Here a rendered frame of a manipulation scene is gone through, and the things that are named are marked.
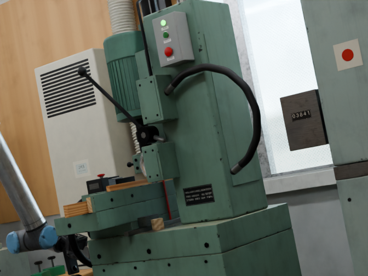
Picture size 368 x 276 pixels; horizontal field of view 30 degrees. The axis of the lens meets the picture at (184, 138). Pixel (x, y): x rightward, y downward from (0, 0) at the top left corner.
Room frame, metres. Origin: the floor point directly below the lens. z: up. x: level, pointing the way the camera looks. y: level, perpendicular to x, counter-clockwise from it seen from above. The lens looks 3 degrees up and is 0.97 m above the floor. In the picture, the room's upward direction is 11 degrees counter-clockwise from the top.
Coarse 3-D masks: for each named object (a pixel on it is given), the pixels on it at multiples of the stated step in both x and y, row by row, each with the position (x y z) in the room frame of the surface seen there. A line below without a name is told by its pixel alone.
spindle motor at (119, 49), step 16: (128, 32) 2.43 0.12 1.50; (112, 48) 2.44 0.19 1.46; (128, 48) 2.43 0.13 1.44; (144, 48) 2.45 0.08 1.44; (112, 64) 2.46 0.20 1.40; (128, 64) 2.43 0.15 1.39; (112, 80) 2.47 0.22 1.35; (128, 80) 2.43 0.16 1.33; (128, 96) 2.43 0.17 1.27; (128, 112) 2.43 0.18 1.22
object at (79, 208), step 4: (72, 204) 2.18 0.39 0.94; (76, 204) 2.20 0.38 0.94; (80, 204) 2.21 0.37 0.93; (84, 204) 2.22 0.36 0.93; (64, 208) 2.17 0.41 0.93; (68, 208) 2.17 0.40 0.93; (72, 208) 2.18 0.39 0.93; (76, 208) 2.19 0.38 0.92; (80, 208) 2.21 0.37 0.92; (84, 208) 2.22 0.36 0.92; (64, 212) 2.18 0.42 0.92; (68, 212) 2.17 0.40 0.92; (72, 212) 2.18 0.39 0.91; (76, 212) 2.19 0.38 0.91; (80, 212) 2.21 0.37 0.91; (84, 212) 2.22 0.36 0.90; (88, 212) 2.23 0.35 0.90; (68, 216) 2.17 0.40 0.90; (72, 216) 2.18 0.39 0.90
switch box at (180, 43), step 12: (180, 12) 2.18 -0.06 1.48; (156, 24) 2.20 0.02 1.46; (168, 24) 2.17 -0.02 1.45; (180, 24) 2.17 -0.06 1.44; (156, 36) 2.21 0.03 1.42; (180, 36) 2.16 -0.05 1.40; (180, 48) 2.16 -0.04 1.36; (192, 48) 2.20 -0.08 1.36; (180, 60) 2.16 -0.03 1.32; (192, 60) 2.19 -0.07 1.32
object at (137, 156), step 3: (141, 153) 2.49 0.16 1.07; (132, 156) 2.52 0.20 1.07; (135, 156) 2.51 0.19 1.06; (138, 156) 2.50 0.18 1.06; (135, 159) 2.50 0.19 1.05; (138, 159) 2.50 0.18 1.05; (135, 162) 2.51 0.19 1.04; (138, 162) 2.50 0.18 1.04; (135, 165) 2.51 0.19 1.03; (138, 165) 2.50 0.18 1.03; (135, 168) 2.51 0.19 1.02; (138, 168) 2.50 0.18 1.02; (135, 171) 2.51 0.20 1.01; (138, 171) 2.51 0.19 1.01; (141, 171) 2.50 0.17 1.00
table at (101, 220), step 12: (132, 204) 2.35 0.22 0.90; (144, 204) 2.39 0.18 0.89; (156, 204) 2.44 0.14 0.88; (84, 216) 2.24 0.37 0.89; (96, 216) 2.21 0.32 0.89; (108, 216) 2.25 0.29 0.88; (120, 216) 2.29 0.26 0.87; (132, 216) 2.34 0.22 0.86; (60, 228) 2.32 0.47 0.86; (72, 228) 2.29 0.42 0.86; (84, 228) 2.25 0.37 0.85; (96, 228) 2.22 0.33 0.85
